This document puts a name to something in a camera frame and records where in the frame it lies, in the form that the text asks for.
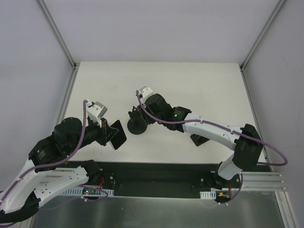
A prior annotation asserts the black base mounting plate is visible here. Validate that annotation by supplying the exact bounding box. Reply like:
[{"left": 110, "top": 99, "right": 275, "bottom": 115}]
[{"left": 68, "top": 160, "right": 273, "bottom": 197}]

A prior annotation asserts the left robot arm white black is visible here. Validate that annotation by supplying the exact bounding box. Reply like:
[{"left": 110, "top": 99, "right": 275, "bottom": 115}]
[{"left": 0, "top": 117, "right": 126, "bottom": 227}]

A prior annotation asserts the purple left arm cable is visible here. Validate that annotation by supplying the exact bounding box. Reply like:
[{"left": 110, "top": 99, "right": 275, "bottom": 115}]
[{"left": 0, "top": 99, "right": 91, "bottom": 226}]

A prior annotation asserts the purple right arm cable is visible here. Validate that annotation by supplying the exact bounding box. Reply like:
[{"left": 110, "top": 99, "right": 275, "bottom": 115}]
[{"left": 135, "top": 89, "right": 288, "bottom": 206}]

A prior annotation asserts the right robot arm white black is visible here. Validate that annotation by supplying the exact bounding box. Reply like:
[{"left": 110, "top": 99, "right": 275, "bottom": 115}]
[{"left": 136, "top": 92, "right": 263, "bottom": 190}]

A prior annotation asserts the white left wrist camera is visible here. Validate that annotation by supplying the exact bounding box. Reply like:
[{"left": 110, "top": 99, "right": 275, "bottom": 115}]
[{"left": 86, "top": 101, "right": 108, "bottom": 127}]

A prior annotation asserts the black round-base phone stand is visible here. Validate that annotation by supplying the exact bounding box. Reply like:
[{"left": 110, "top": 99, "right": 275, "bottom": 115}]
[{"left": 127, "top": 106, "right": 147, "bottom": 135}]

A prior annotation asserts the aluminium frame post left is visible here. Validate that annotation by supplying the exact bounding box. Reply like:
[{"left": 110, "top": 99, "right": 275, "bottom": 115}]
[{"left": 35, "top": 0, "right": 79, "bottom": 70}]

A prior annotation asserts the black folding phone stand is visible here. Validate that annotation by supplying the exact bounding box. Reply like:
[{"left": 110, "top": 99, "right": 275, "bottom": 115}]
[{"left": 190, "top": 134, "right": 209, "bottom": 147}]

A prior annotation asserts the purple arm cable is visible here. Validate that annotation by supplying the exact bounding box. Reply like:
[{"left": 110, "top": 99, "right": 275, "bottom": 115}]
[
  {"left": 0, "top": 99, "right": 91, "bottom": 226},
  {"left": 135, "top": 89, "right": 288, "bottom": 206}
]

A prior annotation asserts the aluminium rail right side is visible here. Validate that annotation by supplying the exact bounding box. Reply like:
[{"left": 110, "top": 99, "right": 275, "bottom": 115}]
[{"left": 241, "top": 172, "right": 287, "bottom": 191}]

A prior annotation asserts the phone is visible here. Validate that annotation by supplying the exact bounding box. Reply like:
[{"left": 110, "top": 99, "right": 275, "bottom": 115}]
[{"left": 110, "top": 120, "right": 127, "bottom": 150}]

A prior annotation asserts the white cable duct right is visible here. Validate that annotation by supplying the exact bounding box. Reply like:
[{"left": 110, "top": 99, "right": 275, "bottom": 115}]
[{"left": 199, "top": 190, "right": 231, "bottom": 200}]

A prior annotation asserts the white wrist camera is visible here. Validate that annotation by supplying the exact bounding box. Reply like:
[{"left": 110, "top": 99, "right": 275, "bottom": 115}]
[
  {"left": 86, "top": 101, "right": 108, "bottom": 127},
  {"left": 138, "top": 86, "right": 154, "bottom": 99}
]

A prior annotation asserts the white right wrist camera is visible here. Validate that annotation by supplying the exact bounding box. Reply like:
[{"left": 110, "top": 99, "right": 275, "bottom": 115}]
[{"left": 138, "top": 86, "right": 154, "bottom": 99}]

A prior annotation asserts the aluminium frame post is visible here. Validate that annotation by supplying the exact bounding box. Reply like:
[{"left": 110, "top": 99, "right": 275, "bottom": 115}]
[
  {"left": 35, "top": 0, "right": 79, "bottom": 70},
  {"left": 239, "top": 0, "right": 288, "bottom": 72}
]

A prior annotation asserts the aluminium frame post right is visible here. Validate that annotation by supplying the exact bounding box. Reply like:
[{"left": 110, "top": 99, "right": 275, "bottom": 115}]
[{"left": 239, "top": 0, "right": 288, "bottom": 72}]

